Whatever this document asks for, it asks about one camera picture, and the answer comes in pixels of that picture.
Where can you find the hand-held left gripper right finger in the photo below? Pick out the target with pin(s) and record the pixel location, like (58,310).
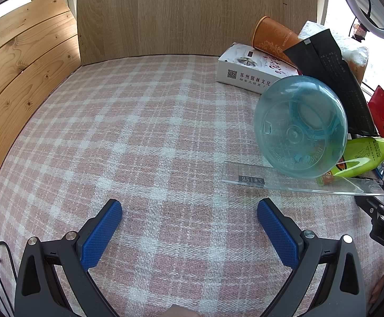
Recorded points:
(277,234)

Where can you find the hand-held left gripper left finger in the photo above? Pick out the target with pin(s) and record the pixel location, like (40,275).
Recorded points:
(101,234)

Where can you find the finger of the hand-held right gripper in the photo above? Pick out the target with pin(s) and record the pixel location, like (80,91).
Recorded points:
(373,206)

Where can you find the blue transparent plastic bottle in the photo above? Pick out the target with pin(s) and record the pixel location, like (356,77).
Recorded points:
(297,112)

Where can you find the black wet wipes packet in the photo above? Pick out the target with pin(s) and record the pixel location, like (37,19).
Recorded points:
(337,72)

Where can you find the white printed carton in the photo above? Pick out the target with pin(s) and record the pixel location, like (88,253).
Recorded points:
(241,72)

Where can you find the person's right hand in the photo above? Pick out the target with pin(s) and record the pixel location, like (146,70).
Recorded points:
(378,289)

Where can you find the dark pen with silver tip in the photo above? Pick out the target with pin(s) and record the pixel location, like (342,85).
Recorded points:
(377,181)

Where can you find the green tube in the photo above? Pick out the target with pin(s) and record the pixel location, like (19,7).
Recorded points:
(360,152)

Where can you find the clear plastic ruler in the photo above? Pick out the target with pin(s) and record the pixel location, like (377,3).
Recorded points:
(244,178)

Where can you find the pink plaid tablecloth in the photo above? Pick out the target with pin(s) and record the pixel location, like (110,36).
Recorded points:
(145,138)

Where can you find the white plastic bag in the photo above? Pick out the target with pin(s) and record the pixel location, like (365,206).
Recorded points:
(350,49)

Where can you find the wooden plank panel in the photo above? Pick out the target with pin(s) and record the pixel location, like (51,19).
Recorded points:
(20,82)

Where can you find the orange paper cup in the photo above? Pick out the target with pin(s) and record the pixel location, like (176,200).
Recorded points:
(271,36)

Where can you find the wooden back board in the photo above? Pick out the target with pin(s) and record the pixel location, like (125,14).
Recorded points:
(195,13)

